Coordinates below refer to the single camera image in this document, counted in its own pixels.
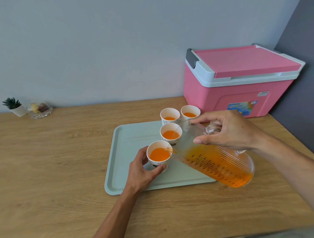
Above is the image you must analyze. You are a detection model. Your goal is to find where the person's left hand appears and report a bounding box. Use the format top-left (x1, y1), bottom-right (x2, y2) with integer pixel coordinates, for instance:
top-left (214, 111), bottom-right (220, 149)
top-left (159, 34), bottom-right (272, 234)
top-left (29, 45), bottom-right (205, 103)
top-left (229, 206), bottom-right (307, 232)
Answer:
top-left (123, 146), bottom-right (167, 196)

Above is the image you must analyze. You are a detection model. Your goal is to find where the person's right hand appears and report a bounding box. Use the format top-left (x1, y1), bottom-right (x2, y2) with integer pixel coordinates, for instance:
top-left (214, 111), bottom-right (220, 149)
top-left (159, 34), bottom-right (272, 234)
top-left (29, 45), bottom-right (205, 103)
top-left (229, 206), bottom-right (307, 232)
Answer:
top-left (190, 110), bottom-right (266, 151)

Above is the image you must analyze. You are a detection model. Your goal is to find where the light green plastic tray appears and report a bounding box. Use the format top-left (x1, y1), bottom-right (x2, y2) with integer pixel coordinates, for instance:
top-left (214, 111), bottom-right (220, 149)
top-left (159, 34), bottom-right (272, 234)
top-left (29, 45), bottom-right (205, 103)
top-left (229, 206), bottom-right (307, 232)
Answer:
top-left (104, 120), bottom-right (217, 196)

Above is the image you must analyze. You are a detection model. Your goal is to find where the white paper cup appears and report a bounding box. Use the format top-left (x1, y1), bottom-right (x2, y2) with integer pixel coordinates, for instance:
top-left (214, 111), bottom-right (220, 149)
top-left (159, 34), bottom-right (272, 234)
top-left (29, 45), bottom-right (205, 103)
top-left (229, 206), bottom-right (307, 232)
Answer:
top-left (146, 140), bottom-right (173, 173)
top-left (160, 108), bottom-right (181, 126)
top-left (160, 123), bottom-right (183, 147)
top-left (181, 105), bottom-right (201, 128)

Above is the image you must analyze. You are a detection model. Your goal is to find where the clear pitcher of orange juice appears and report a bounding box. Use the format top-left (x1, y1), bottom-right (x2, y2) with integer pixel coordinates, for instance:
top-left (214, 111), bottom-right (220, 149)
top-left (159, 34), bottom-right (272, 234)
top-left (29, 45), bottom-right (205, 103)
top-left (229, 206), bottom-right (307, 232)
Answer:
top-left (166, 119), bottom-right (255, 189)

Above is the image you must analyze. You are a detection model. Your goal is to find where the person's left forearm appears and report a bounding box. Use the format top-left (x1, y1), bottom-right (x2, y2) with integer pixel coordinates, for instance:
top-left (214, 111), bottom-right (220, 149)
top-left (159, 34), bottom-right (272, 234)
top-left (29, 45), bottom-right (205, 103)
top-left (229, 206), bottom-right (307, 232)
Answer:
top-left (93, 187), bottom-right (140, 238)

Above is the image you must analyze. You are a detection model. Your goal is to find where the person's right forearm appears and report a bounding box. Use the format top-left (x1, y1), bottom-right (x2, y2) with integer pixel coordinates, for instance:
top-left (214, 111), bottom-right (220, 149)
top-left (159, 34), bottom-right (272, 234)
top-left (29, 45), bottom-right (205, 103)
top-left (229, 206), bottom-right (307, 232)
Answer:
top-left (252, 135), bottom-right (314, 211)

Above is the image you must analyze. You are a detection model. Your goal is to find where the pink cooler box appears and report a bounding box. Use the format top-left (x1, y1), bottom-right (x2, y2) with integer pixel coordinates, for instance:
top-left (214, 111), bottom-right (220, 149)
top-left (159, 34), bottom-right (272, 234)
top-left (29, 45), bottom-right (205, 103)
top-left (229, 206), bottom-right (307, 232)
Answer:
top-left (183, 43), bottom-right (306, 119)

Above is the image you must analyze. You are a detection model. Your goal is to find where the clear glass dish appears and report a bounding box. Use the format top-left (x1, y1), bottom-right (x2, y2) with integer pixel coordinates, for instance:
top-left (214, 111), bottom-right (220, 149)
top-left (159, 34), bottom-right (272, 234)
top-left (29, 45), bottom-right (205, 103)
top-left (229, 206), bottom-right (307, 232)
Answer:
top-left (27, 102), bottom-right (54, 120)

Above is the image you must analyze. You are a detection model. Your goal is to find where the small potted succulent plant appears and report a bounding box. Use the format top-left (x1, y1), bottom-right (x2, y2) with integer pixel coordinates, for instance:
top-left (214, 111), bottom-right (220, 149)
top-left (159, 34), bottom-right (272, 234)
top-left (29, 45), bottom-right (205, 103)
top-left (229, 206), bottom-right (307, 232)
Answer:
top-left (2, 97), bottom-right (27, 117)

